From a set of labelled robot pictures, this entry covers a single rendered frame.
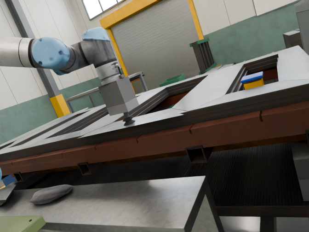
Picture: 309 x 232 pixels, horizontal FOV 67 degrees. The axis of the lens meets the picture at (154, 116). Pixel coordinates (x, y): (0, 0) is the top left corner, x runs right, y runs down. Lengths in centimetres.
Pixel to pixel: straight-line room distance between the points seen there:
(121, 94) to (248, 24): 838
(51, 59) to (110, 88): 21
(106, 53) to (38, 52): 21
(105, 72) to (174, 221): 46
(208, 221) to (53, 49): 61
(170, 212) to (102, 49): 49
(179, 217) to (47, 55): 49
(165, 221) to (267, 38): 857
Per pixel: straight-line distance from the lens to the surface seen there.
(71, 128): 137
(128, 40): 1060
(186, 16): 943
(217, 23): 916
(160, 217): 61
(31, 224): 85
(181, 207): 62
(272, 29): 895
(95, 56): 76
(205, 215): 74
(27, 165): 120
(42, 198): 101
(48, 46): 64
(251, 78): 75
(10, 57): 69
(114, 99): 76
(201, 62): 720
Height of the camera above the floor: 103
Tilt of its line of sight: 12 degrees down
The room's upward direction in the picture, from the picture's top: 20 degrees counter-clockwise
